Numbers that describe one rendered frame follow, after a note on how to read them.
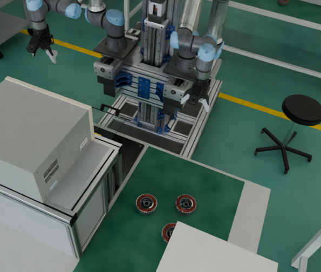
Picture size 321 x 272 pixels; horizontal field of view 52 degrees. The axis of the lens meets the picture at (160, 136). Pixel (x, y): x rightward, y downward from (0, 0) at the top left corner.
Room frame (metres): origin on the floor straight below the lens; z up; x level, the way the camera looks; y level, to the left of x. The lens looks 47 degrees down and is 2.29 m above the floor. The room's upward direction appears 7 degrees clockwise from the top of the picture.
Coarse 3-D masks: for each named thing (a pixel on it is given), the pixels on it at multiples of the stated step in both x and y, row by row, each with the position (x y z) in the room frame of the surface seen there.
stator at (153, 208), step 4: (140, 196) 0.93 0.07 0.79; (144, 196) 0.94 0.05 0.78; (148, 196) 0.94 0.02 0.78; (152, 196) 0.94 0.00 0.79; (136, 200) 0.91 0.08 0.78; (140, 200) 0.91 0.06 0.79; (144, 200) 0.93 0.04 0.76; (148, 200) 0.93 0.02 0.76; (152, 200) 0.92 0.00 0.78; (156, 200) 0.92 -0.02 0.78; (136, 204) 0.89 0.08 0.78; (140, 204) 0.89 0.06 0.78; (144, 204) 0.90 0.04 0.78; (148, 204) 0.90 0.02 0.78; (152, 204) 0.90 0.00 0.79; (156, 204) 0.90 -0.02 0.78; (136, 208) 0.88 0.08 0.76; (140, 208) 0.86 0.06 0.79; (144, 208) 0.87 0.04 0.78; (148, 208) 0.87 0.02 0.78; (152, 208) 0.87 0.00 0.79; (140, 212) 0.85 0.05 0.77; (144, 212) 0.85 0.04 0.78; (148, 212) 0.85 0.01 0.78; (152, 212) 0.86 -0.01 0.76
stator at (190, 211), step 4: (180, 196) 0.96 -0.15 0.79; (184, 196) 0.97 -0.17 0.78; (188, 196) 0.97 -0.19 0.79; (176, 200) 0.94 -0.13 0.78; (180, 200) 0.94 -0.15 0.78; (184, 200) 0.95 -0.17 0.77; (188, 200) 0.95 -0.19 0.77; (192, 200) 0.95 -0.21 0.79; (176, 204) 0.91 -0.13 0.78; (180, 204) 0.93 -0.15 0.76; (184, 204) 0.93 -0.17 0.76; (188, 204) 0.93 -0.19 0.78; (192, 204) 0.92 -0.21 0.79; (176, 208) 0.90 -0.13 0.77; (180, 208) 0.89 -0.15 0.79; (184, 208) 0.89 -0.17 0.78; (188, 208) 0.90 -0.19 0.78; (192, 208) 0.90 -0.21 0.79; (180, 212) 0.88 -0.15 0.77; (184, 212) 0.87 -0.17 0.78; (188, 212) 0.88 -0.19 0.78; (192, 212) 0.88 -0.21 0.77
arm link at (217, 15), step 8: (216, 0) 1.70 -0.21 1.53; (224, 0) 1.68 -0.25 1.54; (216, 8) 1.70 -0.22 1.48; (224, 8) 1.70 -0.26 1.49; (216, 16) 1.70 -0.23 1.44; (224, 16) 1.72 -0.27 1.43; (208, 24) 1.74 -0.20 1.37; (216, 24) 1.71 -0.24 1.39; (208, 32) 1.73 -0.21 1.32; (216, 32) 1.71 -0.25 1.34; (216, 48) 1.72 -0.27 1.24; (216, 56) 1.71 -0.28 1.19
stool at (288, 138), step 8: (288, 96) 2.23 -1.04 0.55; (296, 96) 2.22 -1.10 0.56; (304, 96) 2.24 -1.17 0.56; (288, 104) 2.11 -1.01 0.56; (296, 104) 2.12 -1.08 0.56; (304, 104) 2.13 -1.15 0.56; (312, 104) 2.14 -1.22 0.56; (288, 112) 2.02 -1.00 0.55; (296, 112) 2.02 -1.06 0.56; (304, 112) 2.03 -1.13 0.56; (312, 112) 2.04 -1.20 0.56; (320, 112) 2.05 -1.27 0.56; (296, 120) 1.95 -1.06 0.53; (304, 120) 1.94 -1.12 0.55; (312, 120) 1.94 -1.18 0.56; (320, 120) 1.97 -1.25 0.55; (264, 128) 2.30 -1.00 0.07; (272, 136) 2.21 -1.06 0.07; (288, 136) 2.08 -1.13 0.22; (280, 144) 2.11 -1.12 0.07; (256, 152) 2.00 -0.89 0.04; (296, 152) 2.04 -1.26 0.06; (288, 168) 1.84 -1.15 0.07
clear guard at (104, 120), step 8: (96, 112) 1.24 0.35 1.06; (104, 112) 1.25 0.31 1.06; (96, 120) 1.18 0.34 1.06; (104, 120) 1.19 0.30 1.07; (112, 120) 1.19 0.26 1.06; (120, 120) 1.20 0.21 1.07; (128, 120) 1.24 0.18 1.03; (96, 128) 1.12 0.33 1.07; (104, 128) 1.13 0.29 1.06; (112, 128) 1.14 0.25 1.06; (104, 136) 1.08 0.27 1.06; (112, 136) 1.09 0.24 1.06
